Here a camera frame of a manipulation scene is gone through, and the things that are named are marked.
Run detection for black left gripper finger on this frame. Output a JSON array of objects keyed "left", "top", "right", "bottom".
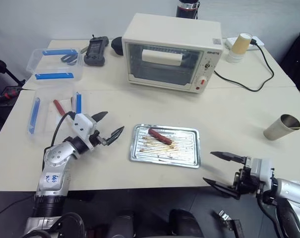
[
  {"left": 91, "top": 111, "right": 109, "bottom": 123},
  {"left": 105, "top": 125, "right": 125, "bottom": 146}
]

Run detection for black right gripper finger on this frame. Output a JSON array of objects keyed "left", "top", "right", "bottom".
[
  {"left": 202, "top": 177, "right": 241, "bottom": 200},
  {"left": 210, "top": 151, "right": 246, "bottom": 165}
]

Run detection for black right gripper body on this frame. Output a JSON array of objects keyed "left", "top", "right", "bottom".
[{"left": 233, "top": 156, "right": 262, "bottom": 197}]

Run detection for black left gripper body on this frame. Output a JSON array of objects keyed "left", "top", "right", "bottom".
[{"left": 89, "top": 130, "right": 111, "bottom": 147}]

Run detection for red sausage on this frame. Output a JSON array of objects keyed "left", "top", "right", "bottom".
[
  {"left": 148, "top": 127, "right": 173, "bottom": 145},
  {"left": 53, "top": 99, "right": 66, "bottom": 116}
]

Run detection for silver baking tray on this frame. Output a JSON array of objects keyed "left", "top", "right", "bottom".
[{"left": 127, "top": 123, "right": 201, "bottom": 170}]

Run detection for dark rounded shape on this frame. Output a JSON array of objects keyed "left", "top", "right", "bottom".
[{"left": 169, "top": 208, "right": 205, "bottom": 238}]

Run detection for metal cup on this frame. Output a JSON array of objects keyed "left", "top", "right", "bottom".
[{"left": 263, "top": 114, "right": 300, "bottom": 142}]

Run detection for clear box with blue tape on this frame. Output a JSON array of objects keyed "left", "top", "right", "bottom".
[
  {"left": 26, "top": 47, "right": 84, "bottom": 81},
  {"left": 27, "top": 85, "right": 83, "bottom": 136}
]

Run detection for black handheld controller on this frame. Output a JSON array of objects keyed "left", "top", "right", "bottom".
[{"left": 83, "top": 35, "right": 109, "bottom": 67}]

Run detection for blue-grey scissors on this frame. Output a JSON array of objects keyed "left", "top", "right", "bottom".
[{"left": 60, "top": 53, "right": 77, "bottom": 66}]

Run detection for black rounded object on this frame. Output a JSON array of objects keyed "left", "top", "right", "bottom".
[{"left": 111, "top": 36, "right": 123, "bottom": 57}]

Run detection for red and black tool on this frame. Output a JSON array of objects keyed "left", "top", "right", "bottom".
[{"left": 0, "top": 86, "right": 23, "bottom": 108}]

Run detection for white cup stack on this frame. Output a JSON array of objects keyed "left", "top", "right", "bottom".
[{"left": 225, "top": 50, "right": 245, "bottom": 63}]

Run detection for black tripod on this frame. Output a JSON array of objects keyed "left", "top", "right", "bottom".
[{"left": 0, "top": 53, "right": 27, "bottom": 88}]

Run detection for white toaster oven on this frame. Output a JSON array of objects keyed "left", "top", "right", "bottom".
[{"left": 121, "top": 12, "right": 224, "bottom": 94}]

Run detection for brown paper cup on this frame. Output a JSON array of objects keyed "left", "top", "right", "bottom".
[{"left": 231, "top": 32, "right": 253, "bottom": 55}]

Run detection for white power strip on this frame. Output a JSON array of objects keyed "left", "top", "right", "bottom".
[{"left": 224, "top": 36, "right": 265, "bottom": 52}]

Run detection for black chair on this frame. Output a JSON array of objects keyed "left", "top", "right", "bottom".
[{"left": 280, "top": 29, "right": 300, "bottom": 101}]

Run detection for black cylinder with red band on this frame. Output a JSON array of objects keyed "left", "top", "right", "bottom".
[{"left": 175, "top": 0, "right": 201, "bottom": 19}]

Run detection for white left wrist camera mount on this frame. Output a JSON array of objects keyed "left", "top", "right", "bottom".
[{"left": 73, "top": 113, "right": 97, "bottom": 151}]

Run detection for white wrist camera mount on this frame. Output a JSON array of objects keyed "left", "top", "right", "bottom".
[
  {"left": 249, "top": 158, "right": 276, "bottom": 187},
  {"left": 73, "top": 113, "right": 97, "bottom": 151}
]

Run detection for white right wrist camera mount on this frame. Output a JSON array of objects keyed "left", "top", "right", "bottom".
[{"left": 249, "top": 158, "right": 276, "bottom": 187}]

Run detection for metal bracket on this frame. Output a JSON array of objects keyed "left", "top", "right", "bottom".
[{"left": 212, "top": 209, "right": 245, "bottom": 238}]

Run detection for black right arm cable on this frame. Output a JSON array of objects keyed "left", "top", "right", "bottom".
[{"left": 256, "top": 189, "right": 286, "bottom": 238}]

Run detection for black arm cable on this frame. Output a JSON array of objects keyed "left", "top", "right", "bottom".
[
  {"left": 256, "top": 189, "right": 286, "bottom": 238},
  {"left": 51, "top": 111, "right": 76, "bottom": 150}
]

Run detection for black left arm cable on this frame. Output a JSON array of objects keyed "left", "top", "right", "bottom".
[{"left": 51, "top": 111, "right": 76, "bottom": 150}]

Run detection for black power cable with plug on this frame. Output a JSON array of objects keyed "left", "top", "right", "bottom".
[{"left": 213, "top": 38, "right": 275, "bottom": 93}]

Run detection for black floor cable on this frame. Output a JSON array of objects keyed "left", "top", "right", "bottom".
[{"left": 0, "top": 194, "right": 37, "bottom": 219}]

